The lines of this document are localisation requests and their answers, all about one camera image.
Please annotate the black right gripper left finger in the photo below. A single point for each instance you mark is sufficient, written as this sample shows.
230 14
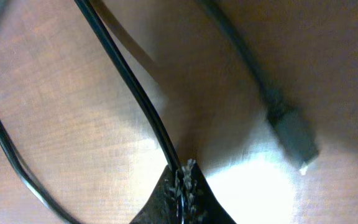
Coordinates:
165 202

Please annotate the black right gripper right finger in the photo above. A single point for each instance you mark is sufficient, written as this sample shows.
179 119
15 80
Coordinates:
199 203

